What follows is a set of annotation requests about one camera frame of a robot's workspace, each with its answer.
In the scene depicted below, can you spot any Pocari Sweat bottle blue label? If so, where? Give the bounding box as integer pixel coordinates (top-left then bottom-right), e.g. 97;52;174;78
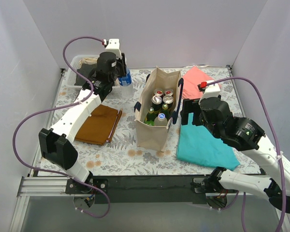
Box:
118;68;133;98

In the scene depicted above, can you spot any Pocari Sweat bottle cloudy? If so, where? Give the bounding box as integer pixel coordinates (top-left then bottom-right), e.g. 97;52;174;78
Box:
154;113;168;126

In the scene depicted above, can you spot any beige canvas tote bag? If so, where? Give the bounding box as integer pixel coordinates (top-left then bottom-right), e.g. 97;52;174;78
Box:
134;67;184;151

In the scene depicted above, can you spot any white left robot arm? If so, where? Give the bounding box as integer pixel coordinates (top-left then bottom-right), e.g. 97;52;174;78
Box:
39;51;127;193

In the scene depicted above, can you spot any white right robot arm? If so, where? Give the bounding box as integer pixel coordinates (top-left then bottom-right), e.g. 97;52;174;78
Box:
180;97;290;214

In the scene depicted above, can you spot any beige crumpled cloth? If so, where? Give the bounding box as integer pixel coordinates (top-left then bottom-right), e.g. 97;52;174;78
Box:
79;57;98;66

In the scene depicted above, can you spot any dark grey dotted cloth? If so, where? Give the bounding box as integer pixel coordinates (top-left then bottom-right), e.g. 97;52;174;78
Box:
74;64;97;86

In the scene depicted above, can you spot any teal folded cloth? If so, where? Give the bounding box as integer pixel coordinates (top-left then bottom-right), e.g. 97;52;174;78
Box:
176;113;240;171

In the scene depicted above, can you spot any white plastic basket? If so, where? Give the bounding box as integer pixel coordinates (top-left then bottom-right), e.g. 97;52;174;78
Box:
70;66;114;96

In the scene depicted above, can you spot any pink folded cloth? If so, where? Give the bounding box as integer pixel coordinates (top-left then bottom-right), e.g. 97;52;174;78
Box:
182;67;214;100

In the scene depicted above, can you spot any dark can silver pull-tab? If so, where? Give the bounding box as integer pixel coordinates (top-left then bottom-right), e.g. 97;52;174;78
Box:
163;95;174;105

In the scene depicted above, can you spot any green Perrier bottle far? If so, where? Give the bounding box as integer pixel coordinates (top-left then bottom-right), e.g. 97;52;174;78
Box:
160;103;170;120

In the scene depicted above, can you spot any green perrier bottle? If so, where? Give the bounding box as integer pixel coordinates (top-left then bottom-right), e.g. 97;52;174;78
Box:
145;107;156;126
160;103;170;120

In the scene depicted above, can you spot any red tab can right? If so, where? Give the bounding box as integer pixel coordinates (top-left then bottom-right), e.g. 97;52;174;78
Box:
164;88;174;96

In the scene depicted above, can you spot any dark can dented lid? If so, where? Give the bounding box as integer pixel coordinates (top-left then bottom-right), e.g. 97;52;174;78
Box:
151;95;162;111

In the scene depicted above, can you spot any brown folded cloth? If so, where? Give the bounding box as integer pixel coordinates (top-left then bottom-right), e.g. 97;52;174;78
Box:
75;105;122;145

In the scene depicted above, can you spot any green Perrier bottle near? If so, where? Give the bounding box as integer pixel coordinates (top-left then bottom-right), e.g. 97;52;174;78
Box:
145;107;156;126

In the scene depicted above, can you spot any floral patterned table mat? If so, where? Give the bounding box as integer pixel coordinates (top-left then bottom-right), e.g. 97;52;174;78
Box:
37;67;261;176

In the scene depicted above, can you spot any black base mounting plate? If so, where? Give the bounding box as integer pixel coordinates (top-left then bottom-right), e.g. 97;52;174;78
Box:
65;174;235;205

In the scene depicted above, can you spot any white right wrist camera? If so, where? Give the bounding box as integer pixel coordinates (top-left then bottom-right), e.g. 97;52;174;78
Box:
198;80;221;101

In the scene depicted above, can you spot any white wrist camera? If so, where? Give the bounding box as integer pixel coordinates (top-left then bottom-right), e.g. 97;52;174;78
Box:
102;39;122;59
198;80;221;101

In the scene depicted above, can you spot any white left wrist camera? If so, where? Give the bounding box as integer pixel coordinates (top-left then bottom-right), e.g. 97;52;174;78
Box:
102;39;122;59

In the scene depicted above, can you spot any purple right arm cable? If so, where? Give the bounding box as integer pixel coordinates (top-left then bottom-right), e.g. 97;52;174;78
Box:
207;76;286;232

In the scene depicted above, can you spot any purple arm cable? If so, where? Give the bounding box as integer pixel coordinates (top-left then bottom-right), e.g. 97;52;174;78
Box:
13;36;111;218
207;76;286;232

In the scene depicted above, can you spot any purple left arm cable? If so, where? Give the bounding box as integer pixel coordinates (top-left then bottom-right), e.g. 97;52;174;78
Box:
13;36;111;218

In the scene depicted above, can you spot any aluminium frame rail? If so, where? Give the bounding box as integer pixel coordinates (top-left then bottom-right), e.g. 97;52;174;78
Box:
9;177;73;232

